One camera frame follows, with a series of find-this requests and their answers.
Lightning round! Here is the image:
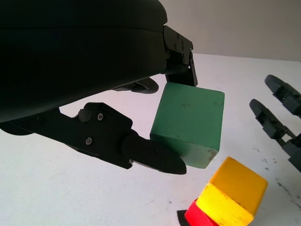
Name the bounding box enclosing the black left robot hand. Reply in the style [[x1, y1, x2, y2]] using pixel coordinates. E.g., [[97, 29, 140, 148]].
[[0, 0, 199, 176]]

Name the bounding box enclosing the yellow wooden block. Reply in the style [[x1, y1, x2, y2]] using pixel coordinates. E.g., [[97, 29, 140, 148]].
[[197, 156, 269, 226]]

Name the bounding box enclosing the red wooden block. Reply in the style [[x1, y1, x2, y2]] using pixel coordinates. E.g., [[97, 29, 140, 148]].
[[184, 199, 219, 226]]

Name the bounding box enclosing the black tape strip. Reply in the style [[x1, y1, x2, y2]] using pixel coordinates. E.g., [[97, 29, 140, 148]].
[[176, 210, 189, 226]]

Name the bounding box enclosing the green wooden block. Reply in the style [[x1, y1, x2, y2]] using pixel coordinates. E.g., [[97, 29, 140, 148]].
[[149, 82, 225, 170]]

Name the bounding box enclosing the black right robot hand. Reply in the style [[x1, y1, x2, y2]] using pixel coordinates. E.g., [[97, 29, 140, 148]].
[[249, 74, 301, 173]]

